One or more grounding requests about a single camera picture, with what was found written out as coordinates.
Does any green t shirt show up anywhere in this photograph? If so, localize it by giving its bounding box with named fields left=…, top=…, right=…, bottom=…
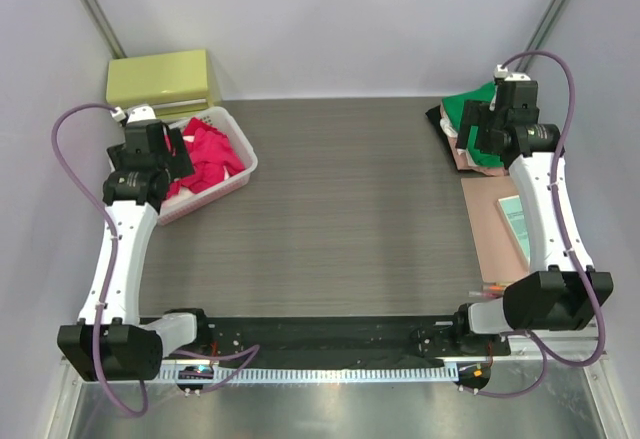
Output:
left=440, top=82, right=504, bottom=168

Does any pink t shirt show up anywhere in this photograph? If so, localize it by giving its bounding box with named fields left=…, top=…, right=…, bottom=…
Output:
left=446, top=136, right=508, bottom=177

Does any black t shirt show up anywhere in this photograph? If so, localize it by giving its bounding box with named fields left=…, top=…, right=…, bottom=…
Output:
left=425, top=106, right=457, bottom=172

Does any white plastic laundry basket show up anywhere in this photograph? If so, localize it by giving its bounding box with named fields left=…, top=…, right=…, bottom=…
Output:
left=108, top=106, right=260, bottom=226

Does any white t shirt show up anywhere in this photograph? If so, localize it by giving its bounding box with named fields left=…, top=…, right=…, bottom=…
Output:
left=440, top=114, right=458, bottom=138

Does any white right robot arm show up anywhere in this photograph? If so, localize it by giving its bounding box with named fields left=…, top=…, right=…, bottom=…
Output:
left=450, top=73, right=613, bottom=355

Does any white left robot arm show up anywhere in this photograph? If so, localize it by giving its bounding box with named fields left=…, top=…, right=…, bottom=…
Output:
left=57, top=119, right=212, bottom=382

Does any red t shirt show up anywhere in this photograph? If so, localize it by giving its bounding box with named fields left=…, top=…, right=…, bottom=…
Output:
left=182, top=117, right=246, bottom=177

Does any teal paperback book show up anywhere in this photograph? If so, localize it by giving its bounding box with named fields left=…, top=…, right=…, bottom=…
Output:
left=497, top=195, right=530, bottom=265

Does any yellow green drawer cabinet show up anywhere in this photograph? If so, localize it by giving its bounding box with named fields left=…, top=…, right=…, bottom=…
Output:
left=105, top=49, right=221, bottom=118

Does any pink desk mat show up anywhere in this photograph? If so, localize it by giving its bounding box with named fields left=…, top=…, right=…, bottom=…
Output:
left=461, top=176, right=529, bottom=284

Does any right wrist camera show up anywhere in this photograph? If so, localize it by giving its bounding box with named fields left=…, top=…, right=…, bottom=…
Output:
left=489, top=64, right=531, bottom=111

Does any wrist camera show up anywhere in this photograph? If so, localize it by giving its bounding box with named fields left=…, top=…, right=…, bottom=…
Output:
left=109, top=104, right=160, bottom=132
left=489, top=64, right=531, bottom=111

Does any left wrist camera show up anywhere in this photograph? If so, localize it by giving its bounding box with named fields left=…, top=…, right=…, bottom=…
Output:
left=109, top=104, right=160, bottom=132

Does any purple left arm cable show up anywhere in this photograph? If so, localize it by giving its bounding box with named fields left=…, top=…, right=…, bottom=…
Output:
left=51, top=103, right=261, bottom=418

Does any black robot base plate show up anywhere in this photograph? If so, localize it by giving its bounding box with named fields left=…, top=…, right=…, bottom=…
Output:
left=198, top=315, right=511, bottom=369

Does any aluminium slotted rail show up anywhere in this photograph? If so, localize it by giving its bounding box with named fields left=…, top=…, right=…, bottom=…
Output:
left=155, top=363, right=459, bottom=386

